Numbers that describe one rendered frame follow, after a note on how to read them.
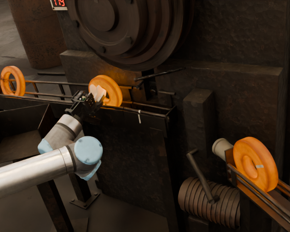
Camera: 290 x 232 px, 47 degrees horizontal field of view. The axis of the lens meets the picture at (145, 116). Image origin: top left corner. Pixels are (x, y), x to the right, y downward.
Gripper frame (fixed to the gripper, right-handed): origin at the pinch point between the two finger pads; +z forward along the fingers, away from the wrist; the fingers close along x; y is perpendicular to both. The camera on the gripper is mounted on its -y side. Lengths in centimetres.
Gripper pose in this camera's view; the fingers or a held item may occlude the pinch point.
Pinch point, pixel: (103, 89)
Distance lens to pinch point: 138.6
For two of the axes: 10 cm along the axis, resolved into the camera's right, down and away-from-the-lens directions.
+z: 4.8, -7.2, 5.0
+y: -3.0, -6.7, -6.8
